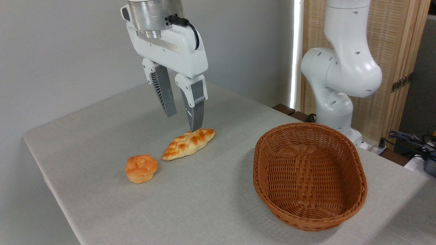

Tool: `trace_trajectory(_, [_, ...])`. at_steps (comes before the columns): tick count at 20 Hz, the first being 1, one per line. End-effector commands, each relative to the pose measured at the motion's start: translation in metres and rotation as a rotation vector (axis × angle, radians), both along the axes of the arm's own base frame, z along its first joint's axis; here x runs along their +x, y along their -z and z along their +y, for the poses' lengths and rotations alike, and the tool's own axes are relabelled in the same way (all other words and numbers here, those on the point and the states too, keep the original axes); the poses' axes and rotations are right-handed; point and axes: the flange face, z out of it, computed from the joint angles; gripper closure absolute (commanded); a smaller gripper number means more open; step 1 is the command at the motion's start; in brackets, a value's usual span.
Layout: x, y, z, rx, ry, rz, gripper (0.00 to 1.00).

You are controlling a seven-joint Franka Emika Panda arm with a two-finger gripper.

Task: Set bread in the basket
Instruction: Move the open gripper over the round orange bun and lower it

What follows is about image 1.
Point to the long braided bread loaf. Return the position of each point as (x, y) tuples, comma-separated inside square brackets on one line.
[(187, 143)]

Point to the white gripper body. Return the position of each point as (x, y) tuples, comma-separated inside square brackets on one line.
[(177, 51)]

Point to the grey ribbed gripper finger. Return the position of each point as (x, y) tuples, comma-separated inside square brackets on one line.
[(196, 102), (165, 92)]

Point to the white power strip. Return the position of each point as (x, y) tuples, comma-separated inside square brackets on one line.
[(376, 148)]

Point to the round orange bread roll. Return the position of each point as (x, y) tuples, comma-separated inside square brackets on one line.
[(141, 168)]

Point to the dark brown wooden furniture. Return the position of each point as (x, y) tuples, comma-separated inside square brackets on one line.
[(284, 109)]

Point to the brown oval wicker basket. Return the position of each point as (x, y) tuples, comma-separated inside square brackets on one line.
[(306, 190)]

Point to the grey tablecloth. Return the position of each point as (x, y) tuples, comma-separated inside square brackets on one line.
[(136, 211)]

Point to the dark metal screen hinge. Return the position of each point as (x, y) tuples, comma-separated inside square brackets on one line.
[(402, 82)]

